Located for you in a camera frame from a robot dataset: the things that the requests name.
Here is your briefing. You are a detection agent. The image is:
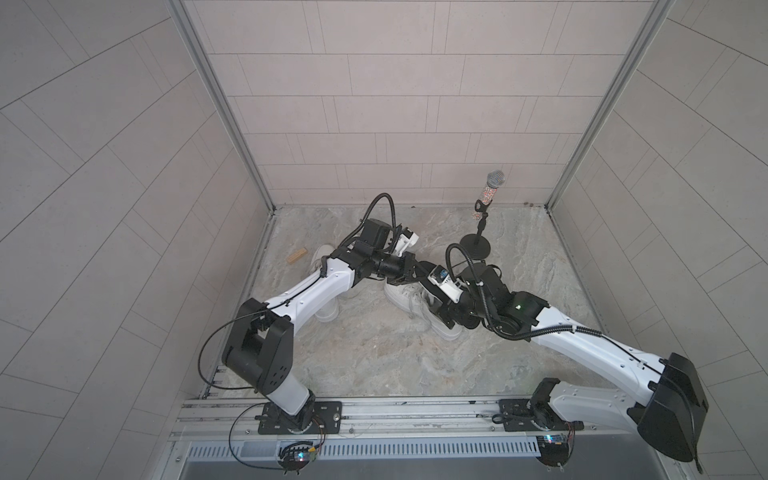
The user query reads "right green circuit board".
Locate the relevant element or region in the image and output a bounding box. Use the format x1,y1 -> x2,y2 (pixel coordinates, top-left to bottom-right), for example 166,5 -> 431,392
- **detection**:
536,434 -> 571,469

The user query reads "microphone on black stand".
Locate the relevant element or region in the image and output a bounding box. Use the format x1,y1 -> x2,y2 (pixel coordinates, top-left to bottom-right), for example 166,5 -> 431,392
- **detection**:
459,170 -> 505,260

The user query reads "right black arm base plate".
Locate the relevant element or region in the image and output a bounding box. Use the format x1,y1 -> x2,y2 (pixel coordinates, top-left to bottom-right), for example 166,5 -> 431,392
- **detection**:
491,399 -> 584,432

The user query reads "green circuit board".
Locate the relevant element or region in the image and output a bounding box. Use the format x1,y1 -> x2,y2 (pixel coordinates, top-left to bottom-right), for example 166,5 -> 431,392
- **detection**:
536,434 -> 571,469
278,441 -> 319,473

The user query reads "aluminium mounting rail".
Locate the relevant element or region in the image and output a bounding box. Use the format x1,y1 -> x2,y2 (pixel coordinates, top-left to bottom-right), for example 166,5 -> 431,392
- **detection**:
171,383 -> 641,440

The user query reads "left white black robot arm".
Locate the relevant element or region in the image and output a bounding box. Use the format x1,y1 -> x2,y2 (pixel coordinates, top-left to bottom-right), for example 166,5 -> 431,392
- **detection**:
221,219 -> 418,432

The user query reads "white perforated cable duct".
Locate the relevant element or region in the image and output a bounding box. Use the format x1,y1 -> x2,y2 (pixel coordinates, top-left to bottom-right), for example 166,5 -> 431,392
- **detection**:
187,437 -> 541,462

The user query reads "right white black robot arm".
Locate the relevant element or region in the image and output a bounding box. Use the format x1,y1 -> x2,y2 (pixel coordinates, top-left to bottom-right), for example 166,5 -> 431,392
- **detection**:
415,262 -> 709,462

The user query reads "left green circuit board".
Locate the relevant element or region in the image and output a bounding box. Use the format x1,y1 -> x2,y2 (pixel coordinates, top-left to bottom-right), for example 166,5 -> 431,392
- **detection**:
278,441 -> 319,473

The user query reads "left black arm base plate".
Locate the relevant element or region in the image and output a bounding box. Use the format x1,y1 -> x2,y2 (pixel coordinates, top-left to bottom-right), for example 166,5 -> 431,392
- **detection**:
258,401 -> 343,435

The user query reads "white sneaker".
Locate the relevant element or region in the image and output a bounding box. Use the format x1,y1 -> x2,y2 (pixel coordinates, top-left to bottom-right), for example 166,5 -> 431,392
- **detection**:
384,283 -> 465,341
309,244 -> 340,323

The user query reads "small wooden block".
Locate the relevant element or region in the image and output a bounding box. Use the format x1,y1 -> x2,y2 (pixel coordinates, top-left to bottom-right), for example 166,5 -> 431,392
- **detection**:
286,248 -> 308,264

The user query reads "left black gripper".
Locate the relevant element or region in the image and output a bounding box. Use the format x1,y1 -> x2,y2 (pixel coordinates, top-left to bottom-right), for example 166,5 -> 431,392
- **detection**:
366,251 -> 429,285

